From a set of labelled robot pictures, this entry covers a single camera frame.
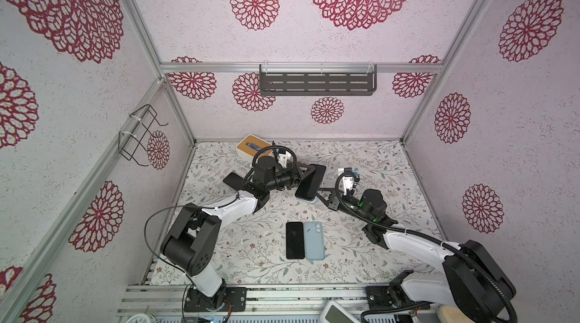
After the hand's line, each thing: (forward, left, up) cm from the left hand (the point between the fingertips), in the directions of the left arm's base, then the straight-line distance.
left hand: (315, 171), depth 79 cm
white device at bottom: (-40, -4, -18) cm, 44 cm away
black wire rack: (+5, +61, +10) cm, 62 cm away
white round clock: (-42, +54, -17) cm, 70 cm away
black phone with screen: (-18, +7, -22) cm, 30 cm away
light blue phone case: (-15, -1, -23) cm, 28 cm away
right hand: (-8, +1, +1) cm, 8 cm away
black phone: (-5, +2, -3) cm, 6 cm away
